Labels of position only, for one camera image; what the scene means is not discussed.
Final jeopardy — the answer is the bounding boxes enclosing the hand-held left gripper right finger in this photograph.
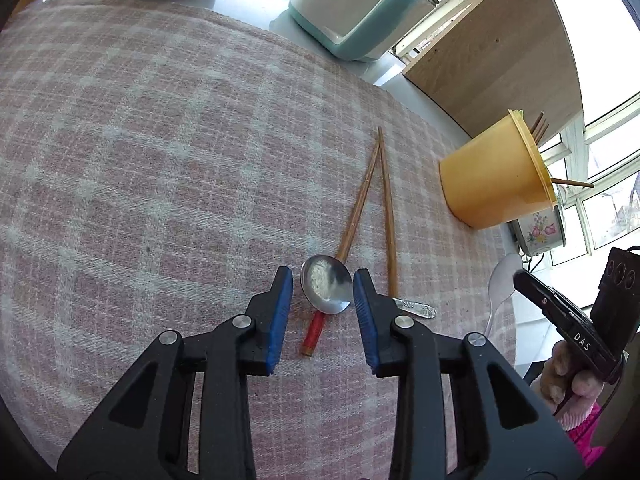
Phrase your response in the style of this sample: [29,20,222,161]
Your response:
[352,269,586,480]

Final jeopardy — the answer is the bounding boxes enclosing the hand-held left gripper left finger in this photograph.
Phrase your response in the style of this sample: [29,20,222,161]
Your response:
[57,266,294,480]

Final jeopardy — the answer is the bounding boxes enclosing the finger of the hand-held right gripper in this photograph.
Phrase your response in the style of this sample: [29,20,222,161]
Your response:
[512,269,626,383]

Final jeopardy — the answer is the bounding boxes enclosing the steel spoon with embossed handle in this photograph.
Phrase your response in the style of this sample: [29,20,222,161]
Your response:
[300,255,437,320]

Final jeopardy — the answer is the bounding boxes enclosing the white plastic spoon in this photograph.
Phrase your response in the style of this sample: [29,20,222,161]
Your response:
[482,252,523,336]

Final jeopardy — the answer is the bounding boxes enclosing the yellow plastic utensil container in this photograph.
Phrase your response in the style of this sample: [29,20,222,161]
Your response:
[439,109,560,231]

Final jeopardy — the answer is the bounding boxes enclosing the person's right hand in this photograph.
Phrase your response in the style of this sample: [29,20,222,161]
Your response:
[541,340,601,416]

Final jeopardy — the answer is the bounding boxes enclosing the floral white rice cooker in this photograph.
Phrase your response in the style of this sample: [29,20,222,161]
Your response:
[509,185,568,261]

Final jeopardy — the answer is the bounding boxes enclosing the pink plaid tablecloth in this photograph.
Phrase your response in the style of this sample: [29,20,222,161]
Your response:
[0,0,518,480]

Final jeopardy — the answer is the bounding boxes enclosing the wooden board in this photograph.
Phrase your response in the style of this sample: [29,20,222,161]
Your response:
[402,0,586,141]

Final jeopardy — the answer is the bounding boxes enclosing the white and teal pot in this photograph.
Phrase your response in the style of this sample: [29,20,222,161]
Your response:
[288,0,441,63]

